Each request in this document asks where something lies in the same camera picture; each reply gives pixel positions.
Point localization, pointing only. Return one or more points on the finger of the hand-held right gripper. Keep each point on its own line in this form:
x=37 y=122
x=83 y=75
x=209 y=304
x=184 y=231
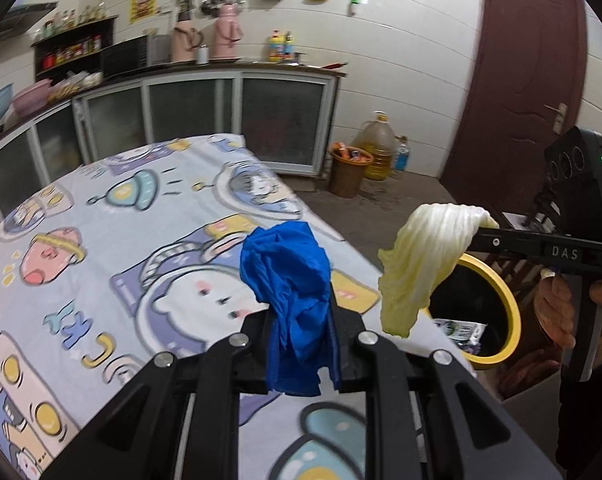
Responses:
x=506 y=244

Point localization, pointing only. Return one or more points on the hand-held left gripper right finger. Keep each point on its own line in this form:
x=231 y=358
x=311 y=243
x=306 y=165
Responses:
x=335 y=360

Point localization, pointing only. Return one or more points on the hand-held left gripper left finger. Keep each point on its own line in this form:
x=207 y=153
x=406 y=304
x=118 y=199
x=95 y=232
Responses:
x=253 y=347

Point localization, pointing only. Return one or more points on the yellow rimmed black bin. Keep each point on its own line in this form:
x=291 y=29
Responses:
x=512 y=302

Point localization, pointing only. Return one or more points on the blue cloth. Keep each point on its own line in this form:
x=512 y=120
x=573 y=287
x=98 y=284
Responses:
x=291 y=280

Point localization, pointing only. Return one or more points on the napa cabbage leaf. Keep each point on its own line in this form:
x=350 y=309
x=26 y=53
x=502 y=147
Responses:
x=426 y=265

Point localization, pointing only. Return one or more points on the person's right forearm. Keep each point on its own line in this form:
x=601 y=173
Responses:
x=591 y=420

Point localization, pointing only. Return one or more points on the person's right hand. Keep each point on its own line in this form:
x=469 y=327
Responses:
x=553 y=310

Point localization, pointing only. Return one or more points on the white green printed packet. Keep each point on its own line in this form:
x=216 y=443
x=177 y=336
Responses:
x=458 y=332

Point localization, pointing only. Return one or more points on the dark red door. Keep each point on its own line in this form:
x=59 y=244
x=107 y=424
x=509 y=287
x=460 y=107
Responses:
x=521 y=70

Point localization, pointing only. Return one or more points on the reddish brown tubers pile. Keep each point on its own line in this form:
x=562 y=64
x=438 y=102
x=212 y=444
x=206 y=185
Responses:
x=528 y=377

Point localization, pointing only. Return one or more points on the blue liquid plastic bottle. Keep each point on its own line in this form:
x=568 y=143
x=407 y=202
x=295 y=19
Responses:
x=401 y=157

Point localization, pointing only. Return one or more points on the large cooking oil jug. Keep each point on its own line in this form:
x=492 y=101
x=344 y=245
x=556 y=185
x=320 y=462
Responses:
x=377 y=150

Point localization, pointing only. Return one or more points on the brown plastic waste basket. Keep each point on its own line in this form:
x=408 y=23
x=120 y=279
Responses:
x=348 y=177

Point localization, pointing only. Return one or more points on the orange snack wrappers pile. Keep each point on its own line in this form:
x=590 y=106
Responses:
x=352 y=152

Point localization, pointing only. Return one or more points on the cartoon printed tablecloth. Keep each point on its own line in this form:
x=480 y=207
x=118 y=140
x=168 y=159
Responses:
x=106 y=240

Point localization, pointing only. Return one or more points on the grey box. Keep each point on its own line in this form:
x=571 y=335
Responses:
x=536 y=435

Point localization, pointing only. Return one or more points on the glass door kitchen cabinet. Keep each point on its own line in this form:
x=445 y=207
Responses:
x=191 y=110

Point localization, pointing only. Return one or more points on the small white jar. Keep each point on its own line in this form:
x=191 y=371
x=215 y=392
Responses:
x=203 y=55

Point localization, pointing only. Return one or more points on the dusty pink thermos flask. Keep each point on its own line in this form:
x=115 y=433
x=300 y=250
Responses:
x=183 y=42

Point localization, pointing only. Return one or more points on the light pink thermos flask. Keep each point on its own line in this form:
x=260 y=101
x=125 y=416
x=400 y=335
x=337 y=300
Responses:
x=227 y=35

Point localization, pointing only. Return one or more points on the black silver toaster oven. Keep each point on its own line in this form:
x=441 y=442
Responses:
x=126 y=57

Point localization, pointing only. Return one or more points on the pale bagged food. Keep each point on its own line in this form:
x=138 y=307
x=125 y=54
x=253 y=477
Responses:
x=76 y=85

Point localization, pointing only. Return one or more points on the dark wooden spice shelf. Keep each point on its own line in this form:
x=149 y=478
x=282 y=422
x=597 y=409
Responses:
x=73 y=67

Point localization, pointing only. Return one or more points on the pink plastic basin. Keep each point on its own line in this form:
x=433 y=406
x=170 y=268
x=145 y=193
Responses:
x=31 y=97

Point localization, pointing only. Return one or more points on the condiment bottles row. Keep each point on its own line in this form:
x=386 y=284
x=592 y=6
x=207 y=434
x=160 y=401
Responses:
x=76 y=50

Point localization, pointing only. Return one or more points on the steel range hood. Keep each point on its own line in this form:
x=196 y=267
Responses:
x=23 y=20

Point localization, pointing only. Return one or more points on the yellow wall poster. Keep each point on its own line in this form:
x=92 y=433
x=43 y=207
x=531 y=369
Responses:
x=144 y=4

